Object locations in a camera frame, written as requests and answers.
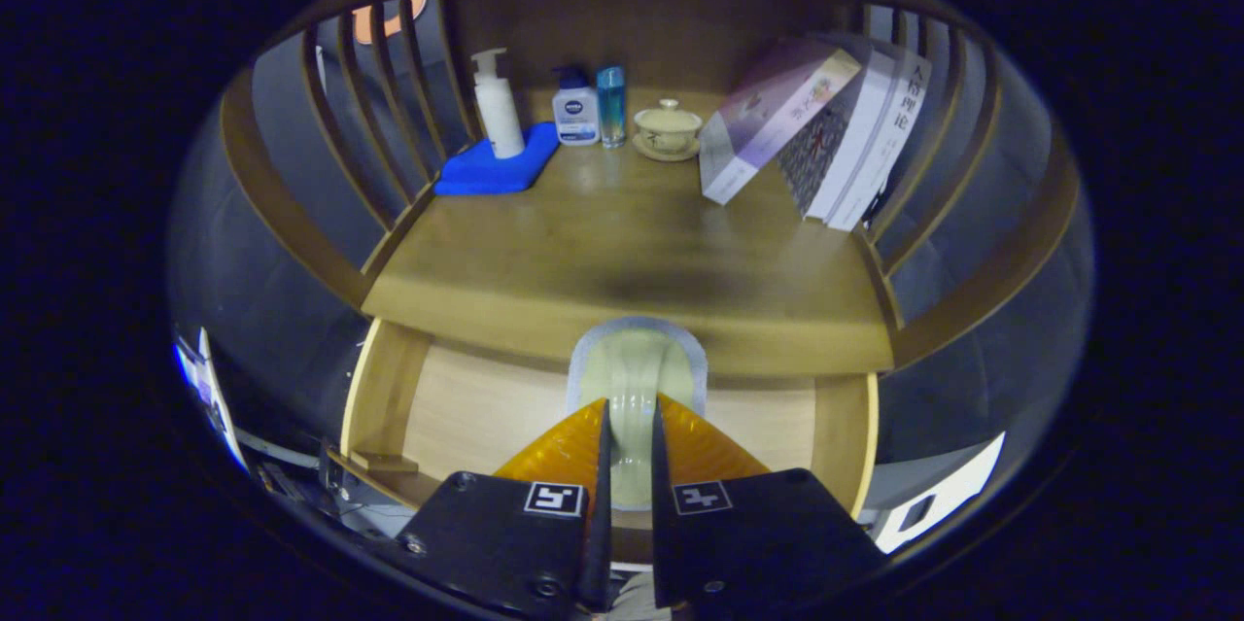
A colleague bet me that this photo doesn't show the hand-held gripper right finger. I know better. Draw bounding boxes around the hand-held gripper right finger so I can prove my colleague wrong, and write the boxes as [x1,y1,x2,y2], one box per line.
[649,395,887,614]

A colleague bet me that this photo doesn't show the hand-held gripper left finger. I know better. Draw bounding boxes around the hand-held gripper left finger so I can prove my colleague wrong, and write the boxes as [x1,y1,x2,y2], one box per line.
[394,397,615,617]

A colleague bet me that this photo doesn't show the wooden drawer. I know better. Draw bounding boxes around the wooden drawer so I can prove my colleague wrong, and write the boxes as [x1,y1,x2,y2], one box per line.
[326,318,881,564]

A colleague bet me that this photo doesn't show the wooden countertop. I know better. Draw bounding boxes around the wooden countertop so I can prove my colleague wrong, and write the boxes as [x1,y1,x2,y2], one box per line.
[362,86,895,377]

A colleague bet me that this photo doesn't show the wooden cabinet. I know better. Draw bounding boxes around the wooden cabinet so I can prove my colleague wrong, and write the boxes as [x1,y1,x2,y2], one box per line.
[219,0,1082,379]

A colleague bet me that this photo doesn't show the white appliance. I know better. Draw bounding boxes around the white appliance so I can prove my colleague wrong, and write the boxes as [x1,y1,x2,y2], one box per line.
[873,431,1007,554]

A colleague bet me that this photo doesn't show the blue folded cloth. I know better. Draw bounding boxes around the blue folded cloth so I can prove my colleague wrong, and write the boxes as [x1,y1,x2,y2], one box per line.
[433,122,562,196]

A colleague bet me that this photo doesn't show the beige lidded tea cup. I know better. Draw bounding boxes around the beige lidded tea cup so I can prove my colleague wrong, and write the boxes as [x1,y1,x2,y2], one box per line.
[633,98,703,162]

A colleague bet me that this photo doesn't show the dark patterned book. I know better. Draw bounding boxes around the dark patterned book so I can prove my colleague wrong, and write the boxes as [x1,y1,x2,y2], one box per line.
[776,96,856,216]

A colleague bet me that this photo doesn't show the white lotion bottle blue cap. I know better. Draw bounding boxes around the white lotion bottle blue cap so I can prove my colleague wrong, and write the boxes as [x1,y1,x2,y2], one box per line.
[552,65,601,147]

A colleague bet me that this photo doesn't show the teal slim bottle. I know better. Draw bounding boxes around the teal slim bottle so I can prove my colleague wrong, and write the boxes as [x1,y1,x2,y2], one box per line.
[596,66,628,149]

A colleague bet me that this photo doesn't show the white pump bottle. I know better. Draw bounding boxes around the white pump bottle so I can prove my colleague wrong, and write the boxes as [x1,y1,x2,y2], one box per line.
[470,48,526,159]

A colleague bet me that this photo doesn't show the purple white book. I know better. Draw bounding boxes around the purple white book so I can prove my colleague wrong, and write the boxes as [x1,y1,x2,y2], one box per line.
[699,40,863,206]

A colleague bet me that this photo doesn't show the plain white book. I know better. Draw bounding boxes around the plain white book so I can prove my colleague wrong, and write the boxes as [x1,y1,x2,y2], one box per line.
[805,48,900,222]

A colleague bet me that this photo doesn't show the white book black characters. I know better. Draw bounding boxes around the white book black characters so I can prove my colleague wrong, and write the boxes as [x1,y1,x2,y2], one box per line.
[826,52,932,231]

